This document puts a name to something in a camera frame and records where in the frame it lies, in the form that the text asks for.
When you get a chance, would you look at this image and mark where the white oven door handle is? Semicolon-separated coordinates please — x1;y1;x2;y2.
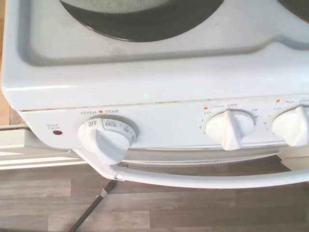
72;147;309;189

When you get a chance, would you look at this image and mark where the black tripod leg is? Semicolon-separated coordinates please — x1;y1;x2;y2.
66;181;117;232

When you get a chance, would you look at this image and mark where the white oven temperature knob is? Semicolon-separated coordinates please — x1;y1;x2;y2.
76;116;140;165

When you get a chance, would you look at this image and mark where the black stove burner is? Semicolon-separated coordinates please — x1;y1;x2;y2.
277;0;309;13
59;0;190;43

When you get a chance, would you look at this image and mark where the white electric stove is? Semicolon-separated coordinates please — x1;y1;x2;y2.
0;0;309;189

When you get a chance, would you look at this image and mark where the white burner knob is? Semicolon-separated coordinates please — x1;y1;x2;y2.
271;106;309;147
204;109;255;151

